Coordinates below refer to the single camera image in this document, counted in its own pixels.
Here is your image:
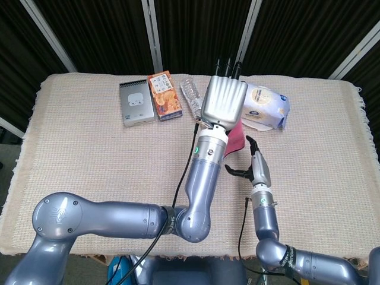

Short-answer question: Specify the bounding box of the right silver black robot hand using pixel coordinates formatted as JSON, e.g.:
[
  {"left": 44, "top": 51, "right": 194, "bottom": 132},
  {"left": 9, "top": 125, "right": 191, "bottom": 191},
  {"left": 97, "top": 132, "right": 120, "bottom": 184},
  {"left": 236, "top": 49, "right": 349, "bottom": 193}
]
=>
[{"left": 224, "top": 135, "right": 273, "bottom": 188}]

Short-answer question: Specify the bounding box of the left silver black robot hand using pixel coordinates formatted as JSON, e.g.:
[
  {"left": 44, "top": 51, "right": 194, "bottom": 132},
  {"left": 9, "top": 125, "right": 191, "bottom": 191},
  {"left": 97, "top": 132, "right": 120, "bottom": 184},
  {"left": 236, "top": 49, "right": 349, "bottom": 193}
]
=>
[{"left": 200, "top": 58, "right": 249, "bottom": 131}]

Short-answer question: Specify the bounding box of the pink and black cloth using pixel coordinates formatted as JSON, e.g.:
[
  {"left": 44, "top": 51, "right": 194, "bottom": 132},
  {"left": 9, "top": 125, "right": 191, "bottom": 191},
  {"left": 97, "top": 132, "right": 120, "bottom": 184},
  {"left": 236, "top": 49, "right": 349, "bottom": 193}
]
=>
[{"left": 224, "top": 120, "right": 246, "bottom": 158}]

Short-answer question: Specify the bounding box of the clear plastic water bottle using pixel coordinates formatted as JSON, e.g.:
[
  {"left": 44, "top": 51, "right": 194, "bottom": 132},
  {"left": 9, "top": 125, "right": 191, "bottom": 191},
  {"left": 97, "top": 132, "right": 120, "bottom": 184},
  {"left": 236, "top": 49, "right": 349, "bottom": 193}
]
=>
[{"left": 179, "top": 76, "right": 205, "bottom": 121}]

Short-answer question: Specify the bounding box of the pale purple tissue pack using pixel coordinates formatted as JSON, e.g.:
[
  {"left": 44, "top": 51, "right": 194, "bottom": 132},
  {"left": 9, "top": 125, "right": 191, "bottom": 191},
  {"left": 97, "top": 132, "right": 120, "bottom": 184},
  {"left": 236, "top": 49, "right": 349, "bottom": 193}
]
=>
[{"left": 239, "top": 81, "right": 291, "bottom": 131}]

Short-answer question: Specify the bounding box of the orange snack box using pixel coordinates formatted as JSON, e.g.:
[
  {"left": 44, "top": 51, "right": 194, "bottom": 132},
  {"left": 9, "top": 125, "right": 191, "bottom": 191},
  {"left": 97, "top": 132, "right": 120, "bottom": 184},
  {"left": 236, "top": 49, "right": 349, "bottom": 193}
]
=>
[{"left": 147, "top": 70, "right": 183, "bottom": 122}]

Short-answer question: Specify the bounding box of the silver earbuds box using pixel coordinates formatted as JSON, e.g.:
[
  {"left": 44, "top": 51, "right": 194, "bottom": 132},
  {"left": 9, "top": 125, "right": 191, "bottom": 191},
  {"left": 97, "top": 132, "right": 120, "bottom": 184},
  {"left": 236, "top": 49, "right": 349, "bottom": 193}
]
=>
[{"left": 118, "top": 80, "right": 157, "bottom": 128}]

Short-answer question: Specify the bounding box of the blue-grey robot torso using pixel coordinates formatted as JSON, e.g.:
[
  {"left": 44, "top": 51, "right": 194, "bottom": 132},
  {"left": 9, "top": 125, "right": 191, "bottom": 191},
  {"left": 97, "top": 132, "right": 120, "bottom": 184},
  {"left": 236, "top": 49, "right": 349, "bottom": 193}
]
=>
[{"left": 129, "top": 255, "right": 247, "bottom": 285}]

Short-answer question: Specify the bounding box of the beige woven tablecloth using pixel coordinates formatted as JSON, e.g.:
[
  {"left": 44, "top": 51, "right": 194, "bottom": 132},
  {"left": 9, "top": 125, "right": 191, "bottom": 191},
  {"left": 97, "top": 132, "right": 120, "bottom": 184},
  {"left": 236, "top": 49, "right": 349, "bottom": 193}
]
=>
[{"left": 0, "top": 72, "right": 380, "bottom": 264}]

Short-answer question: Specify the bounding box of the bright blue plastic part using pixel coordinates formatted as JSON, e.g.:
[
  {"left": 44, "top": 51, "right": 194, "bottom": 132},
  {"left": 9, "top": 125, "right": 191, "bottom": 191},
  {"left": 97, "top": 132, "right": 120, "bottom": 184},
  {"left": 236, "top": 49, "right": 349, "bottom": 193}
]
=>
[{"left": 106, "top": 255, "right": 133, "bottom": 285}]

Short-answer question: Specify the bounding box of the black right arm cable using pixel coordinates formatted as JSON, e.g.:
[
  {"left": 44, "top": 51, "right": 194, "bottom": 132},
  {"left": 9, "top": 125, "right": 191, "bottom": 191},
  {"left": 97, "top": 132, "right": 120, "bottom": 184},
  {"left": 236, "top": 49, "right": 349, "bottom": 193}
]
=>
[{"left": 238, "top": 197, "right": 300, "bottom": 285}]

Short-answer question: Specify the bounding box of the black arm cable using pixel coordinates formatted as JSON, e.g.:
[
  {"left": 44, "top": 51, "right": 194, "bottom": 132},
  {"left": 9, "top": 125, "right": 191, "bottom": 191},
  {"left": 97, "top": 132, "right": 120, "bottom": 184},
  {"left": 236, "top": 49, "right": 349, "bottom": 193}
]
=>
[
  {"left": 238, "top": 197, "right": 300, "bottom": 285},
  {"left": 123, "top": 122, "right": 200, "bottom": 285}
]

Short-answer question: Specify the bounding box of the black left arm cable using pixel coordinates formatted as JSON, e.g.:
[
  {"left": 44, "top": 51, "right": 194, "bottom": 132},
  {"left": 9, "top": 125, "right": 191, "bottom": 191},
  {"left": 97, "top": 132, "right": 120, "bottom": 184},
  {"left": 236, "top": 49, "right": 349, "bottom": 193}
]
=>
[{"left": 123, "top": 122, "right": 200, "bottom": 285}]

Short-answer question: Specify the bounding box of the white metal frame post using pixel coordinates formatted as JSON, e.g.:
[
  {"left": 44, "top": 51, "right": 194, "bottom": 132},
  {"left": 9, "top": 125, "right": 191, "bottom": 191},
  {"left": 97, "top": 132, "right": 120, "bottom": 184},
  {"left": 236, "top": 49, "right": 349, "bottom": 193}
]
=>
[
  {"left": 141, "top": 0, "right": 163, "bottom": 72},
  {"left": 20, "top": 0, "right": 77, "bottom": 73},
  {"left": 0, "top": 116, "right": 25, "bottom": 139},
  {"left": 232, "top": 0, "right": 264, "bottom": 75},
  {"left": 328, "top": 25, "right": 380, "bottom": 80}
]

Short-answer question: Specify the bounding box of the black printed cable strap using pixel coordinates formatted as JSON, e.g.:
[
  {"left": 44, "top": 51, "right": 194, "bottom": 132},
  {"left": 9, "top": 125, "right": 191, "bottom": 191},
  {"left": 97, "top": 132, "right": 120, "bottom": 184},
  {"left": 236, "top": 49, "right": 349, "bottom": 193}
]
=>
[
  {"left": 164, "top": 206, "right": 179, "bottom": 235},
  {"left": 278, "top": 245, "right": 297, "bottom": 278}
]

